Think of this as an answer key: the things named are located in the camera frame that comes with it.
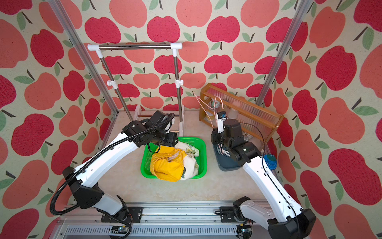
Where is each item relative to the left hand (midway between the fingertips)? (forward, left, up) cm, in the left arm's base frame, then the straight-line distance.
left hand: (177, 144), depth 72 cm
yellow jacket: (-4, +5, -12) cm, 14 cm away
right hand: (+6, -20, +3) cm, 21 cm away
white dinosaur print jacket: (-6, -7, -13) cm, 16 cm away
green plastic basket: (+13, -13, -18) cm, 26 cm away
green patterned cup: (+37, -24, -6) cm, 45 cm away
